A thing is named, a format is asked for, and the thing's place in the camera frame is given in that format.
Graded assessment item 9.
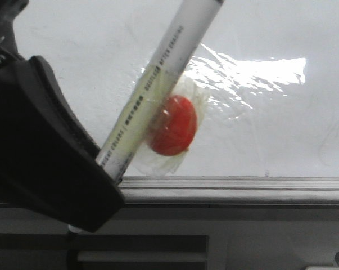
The white whiteboard marker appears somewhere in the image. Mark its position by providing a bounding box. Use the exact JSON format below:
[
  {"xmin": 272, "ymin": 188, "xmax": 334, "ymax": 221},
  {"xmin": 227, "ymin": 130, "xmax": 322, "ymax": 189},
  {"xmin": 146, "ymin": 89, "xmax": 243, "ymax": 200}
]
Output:
[{"xmin": 67, "ymin": 0, "xmax": 225, "ymax": 234}]

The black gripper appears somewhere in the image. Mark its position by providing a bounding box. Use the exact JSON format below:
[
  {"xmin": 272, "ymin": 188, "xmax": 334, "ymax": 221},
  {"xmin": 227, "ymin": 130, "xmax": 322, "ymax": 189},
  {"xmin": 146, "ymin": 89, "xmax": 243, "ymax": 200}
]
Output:
[{"xmin": 0, "ymin": 0, "xmax": 29, "ymax": 68}]

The white whiteboard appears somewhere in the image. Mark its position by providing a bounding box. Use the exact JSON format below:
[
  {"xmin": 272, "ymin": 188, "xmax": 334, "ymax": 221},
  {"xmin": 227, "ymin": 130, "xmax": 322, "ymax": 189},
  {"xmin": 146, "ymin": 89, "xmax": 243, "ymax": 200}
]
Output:
[{"xmin": 15, "ymin": 1, "xmax": 339, "ymax": 177}]

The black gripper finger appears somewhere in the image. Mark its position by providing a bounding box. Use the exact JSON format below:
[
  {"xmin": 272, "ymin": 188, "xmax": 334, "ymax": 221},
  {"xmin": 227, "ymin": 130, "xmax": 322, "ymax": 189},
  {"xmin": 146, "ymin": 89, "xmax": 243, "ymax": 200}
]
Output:
[{"xmin": 0, "ymin": 56, "xmax": 124, "ymax": 232}]

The grey aluminium marker tray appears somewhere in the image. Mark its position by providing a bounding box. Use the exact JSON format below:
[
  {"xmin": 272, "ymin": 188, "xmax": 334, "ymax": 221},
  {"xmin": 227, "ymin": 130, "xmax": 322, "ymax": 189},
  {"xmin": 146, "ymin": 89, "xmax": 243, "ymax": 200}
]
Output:
[{"xmin": 119, "ymin": 176, "xmax": 339, "ymax": 206}]

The red round magnet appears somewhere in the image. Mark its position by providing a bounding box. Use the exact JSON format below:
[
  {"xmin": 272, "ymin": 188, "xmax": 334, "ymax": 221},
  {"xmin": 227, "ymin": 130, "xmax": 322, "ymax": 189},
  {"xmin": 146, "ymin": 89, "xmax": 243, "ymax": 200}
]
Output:
[{"xmin": 149, "ymin": 94, "xmax": 197, "ymax": 156}]

